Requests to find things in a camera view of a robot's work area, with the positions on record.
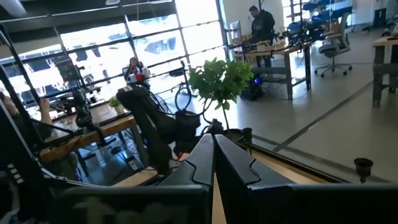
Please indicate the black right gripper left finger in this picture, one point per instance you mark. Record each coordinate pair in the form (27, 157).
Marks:
(186, 199)

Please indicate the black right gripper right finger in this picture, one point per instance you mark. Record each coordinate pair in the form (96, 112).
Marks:
(248, 199)

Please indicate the tall black candlestick holder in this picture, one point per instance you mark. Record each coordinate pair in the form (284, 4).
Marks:
(247, 133)

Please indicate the medium black candlestick holder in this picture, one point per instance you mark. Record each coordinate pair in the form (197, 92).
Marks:
(363, 165)

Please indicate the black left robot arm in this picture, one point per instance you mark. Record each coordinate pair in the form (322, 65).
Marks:
(146, 118)

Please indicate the black background robot arm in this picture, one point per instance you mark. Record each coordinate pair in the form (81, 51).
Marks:
(82, 115)

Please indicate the black plant pot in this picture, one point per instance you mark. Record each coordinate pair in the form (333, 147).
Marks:
(234, 134)

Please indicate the black computer tower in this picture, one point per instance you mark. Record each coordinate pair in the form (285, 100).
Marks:
(253, 90)

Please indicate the long wooden workbench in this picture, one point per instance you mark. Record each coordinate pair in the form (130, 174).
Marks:
(93, 132)

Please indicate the small green desk plant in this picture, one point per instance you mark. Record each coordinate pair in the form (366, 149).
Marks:
(115, 102)

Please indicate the green leafy plant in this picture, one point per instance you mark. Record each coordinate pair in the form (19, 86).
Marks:
(220, 81)

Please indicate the person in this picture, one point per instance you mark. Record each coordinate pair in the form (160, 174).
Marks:
(262, 25)
(45, 112)
(134, 67)

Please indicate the wooden desk with metal legs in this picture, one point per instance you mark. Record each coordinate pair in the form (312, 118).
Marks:
(280, 51)

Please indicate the grey office chair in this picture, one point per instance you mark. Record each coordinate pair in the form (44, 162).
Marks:
(334, 46)

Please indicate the dark metal-legged desk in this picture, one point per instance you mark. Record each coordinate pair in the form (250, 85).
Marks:
(381, 62)

